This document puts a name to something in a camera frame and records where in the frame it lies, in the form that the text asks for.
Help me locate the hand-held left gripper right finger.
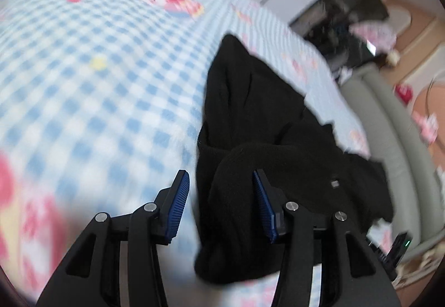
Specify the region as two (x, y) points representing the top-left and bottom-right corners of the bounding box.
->
(253, 170), (400, 307)

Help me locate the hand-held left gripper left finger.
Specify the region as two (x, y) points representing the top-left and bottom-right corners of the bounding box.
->
(36, 170), (190, 307)

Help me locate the black fleece zip jacket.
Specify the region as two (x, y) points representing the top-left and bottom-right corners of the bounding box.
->
(194, 34), (348, 285)

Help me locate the grey padded headboard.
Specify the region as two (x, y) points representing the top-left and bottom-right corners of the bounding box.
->
(339, 67), (445, 261)

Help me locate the pink and white plush toy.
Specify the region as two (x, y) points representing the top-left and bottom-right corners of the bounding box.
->
(411, 112), (439, 145)

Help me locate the blue checked cartoon blanket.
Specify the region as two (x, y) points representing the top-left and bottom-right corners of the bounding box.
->
(0, 0), (397, 307)

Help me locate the red plush toy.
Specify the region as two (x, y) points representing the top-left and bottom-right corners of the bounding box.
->
(394, 83), (414, 105)

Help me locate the yellow plush toy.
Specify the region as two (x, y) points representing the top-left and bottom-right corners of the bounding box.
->
(385, 49), (401, 67)

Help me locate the pink frilly cloth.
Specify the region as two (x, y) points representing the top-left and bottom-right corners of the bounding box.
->
(348, 20), (397, 53)

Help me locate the dark open closet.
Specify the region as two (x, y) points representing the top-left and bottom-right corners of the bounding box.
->
(302, 0), (389, 69)

